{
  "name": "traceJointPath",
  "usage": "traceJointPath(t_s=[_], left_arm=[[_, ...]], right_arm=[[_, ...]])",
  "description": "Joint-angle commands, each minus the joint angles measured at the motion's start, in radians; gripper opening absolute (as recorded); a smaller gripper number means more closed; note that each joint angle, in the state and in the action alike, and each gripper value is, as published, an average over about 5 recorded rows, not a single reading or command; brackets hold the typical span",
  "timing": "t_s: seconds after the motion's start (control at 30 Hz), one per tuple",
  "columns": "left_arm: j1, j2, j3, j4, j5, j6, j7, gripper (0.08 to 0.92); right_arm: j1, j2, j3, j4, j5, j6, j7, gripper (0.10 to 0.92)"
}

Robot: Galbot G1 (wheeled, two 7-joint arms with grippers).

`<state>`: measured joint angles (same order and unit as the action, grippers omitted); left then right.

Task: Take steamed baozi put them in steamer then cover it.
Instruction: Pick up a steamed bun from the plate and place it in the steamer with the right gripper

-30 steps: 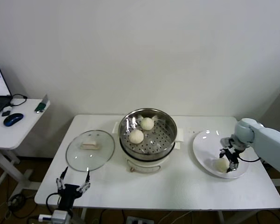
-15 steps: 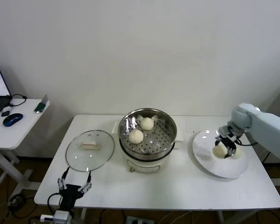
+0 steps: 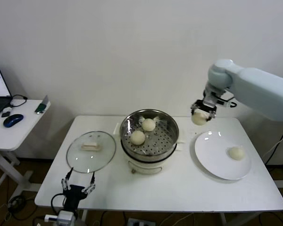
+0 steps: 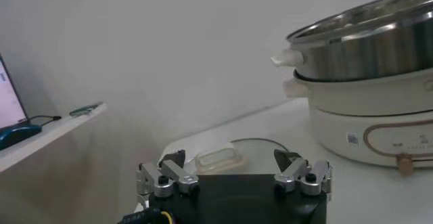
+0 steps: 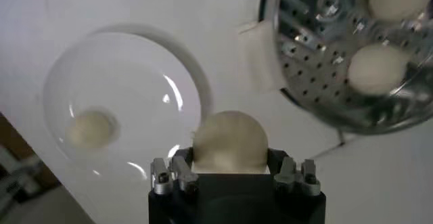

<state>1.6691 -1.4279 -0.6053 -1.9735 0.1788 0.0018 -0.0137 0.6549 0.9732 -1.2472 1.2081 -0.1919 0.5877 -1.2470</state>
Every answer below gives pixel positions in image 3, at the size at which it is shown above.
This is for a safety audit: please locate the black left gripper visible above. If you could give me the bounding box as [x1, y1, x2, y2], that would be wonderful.
[61, 167, 96, 211]

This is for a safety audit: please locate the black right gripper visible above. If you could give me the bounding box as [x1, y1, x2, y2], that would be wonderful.
[190, 100, 217, 122]

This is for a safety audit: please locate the white steamed baozi bun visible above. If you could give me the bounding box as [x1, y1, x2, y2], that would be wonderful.
[141, 118, 156, 132]
[191, 110, 209, 126]
[227, 145, 246, 161]
[130, 130, 146, 145]

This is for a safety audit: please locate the round glass pot lid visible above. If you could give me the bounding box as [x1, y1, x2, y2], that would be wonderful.
[66, 131, 117, 174]

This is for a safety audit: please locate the perforated steel steamer basket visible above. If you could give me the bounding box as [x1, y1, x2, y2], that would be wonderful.
[112, 108, 187, 158]

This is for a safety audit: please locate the round white plate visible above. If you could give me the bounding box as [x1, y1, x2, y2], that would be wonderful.
[194, 131, 252, 181]

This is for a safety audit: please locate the white electric cooker base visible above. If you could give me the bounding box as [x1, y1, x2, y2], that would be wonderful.
[119, 138, 183, 176]

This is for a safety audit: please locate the white side table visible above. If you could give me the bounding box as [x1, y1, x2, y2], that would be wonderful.
[0, 100, 51, 197]

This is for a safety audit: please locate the green silver flat tool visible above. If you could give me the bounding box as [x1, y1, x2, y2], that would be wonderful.
[34, 95, 50, 115]

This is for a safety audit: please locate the blue computer mouse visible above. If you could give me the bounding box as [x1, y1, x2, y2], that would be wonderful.
[3, 113, 24, 128]

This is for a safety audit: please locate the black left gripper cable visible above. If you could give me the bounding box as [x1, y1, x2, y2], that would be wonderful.
[44, 192, 66, 222]

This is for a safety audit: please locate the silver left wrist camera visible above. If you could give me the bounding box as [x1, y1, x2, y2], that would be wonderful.
[57, 210, 76, 226]

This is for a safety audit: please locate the coiled black floor cable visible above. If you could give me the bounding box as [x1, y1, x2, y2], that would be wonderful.
[6, 195, 47, 223]

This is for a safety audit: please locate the looped black usb cable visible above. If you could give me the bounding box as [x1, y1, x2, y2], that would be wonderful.
[9, 94, 27, 108]

